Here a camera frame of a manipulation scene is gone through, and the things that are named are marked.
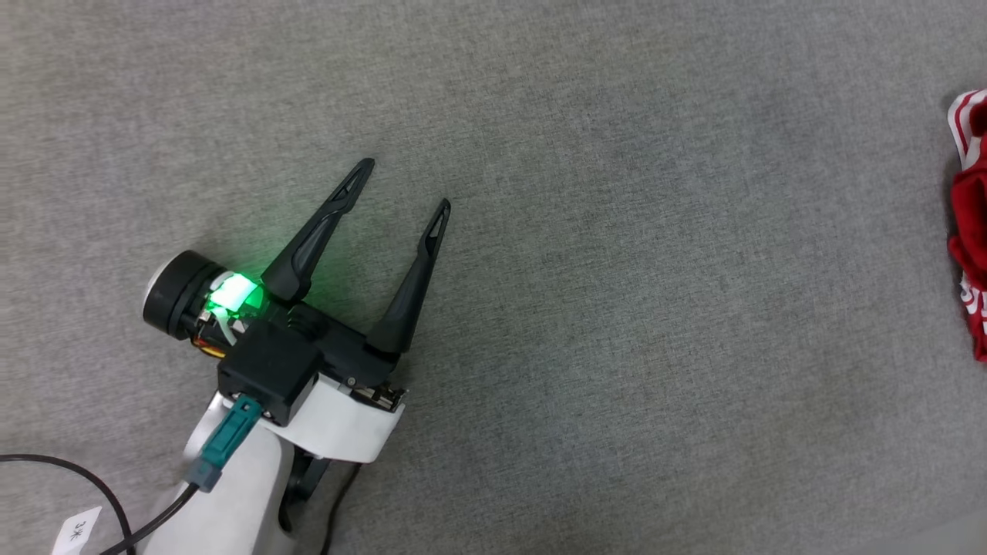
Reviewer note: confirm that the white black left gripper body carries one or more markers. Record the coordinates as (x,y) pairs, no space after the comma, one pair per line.
(347,424)

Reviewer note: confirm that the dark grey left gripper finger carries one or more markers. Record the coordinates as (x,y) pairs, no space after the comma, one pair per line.
(405,308)
(312,243)

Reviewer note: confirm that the red white basketball shorts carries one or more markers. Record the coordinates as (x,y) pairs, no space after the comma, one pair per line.
(973,208)

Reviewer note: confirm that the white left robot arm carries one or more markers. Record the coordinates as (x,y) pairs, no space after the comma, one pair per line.
(231,509)

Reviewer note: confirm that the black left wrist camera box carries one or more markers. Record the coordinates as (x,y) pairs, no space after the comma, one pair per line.
(266,370)

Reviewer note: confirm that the teal left camera connector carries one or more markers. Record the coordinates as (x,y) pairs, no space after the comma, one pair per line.
(227,443)

